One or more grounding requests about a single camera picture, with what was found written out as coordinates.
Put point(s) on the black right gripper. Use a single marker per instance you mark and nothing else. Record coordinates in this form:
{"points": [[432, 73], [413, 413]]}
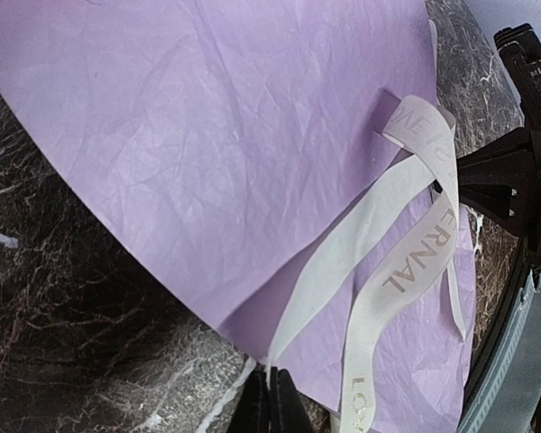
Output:
{"points": [[485, 173]]}

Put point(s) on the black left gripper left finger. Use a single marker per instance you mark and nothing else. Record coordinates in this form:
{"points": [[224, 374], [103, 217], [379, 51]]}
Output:
{"points": [[252, 413]]}

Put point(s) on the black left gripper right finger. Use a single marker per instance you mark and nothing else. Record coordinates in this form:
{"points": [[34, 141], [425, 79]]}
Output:
{"points": [[287, 412]]}

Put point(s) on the white printed ribbon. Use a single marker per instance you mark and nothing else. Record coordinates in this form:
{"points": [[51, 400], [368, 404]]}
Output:
{"points": [[423, 256]]}

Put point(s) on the purple and pink wrapping paper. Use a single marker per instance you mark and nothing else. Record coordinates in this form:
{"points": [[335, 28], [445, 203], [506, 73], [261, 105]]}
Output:
{"points": [[222, 141]]}

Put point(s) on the black front rail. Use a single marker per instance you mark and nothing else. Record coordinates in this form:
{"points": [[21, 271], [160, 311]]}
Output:
{"points": [[483, 358]]}

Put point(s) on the grey cable duct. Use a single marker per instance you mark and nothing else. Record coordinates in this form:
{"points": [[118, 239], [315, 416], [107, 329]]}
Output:
{"points": [[511, 389]]}

